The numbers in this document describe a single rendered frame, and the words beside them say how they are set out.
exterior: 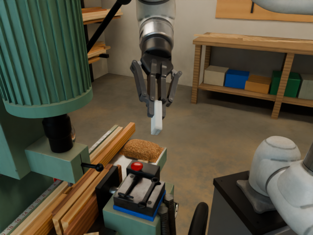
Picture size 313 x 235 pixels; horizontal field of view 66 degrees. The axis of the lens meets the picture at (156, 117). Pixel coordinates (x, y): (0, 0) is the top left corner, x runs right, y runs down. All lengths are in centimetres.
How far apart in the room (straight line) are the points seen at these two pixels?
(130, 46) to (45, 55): 386
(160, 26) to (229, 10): 302
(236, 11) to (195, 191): 245
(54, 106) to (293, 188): 70
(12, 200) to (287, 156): 90
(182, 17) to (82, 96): 339
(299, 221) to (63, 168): 67
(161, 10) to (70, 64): 29
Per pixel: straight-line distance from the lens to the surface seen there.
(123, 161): 83
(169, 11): 67
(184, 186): 205
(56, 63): 47
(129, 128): 93
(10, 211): 86
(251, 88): 331
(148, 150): 83
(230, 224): 119
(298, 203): 86
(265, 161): 100
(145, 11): 66
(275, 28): 361
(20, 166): 68
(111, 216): 62
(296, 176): 86
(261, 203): 110
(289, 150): 99
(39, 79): 48
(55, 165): 63
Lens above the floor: 142
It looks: 28 degrees down
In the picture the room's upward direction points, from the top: straight up
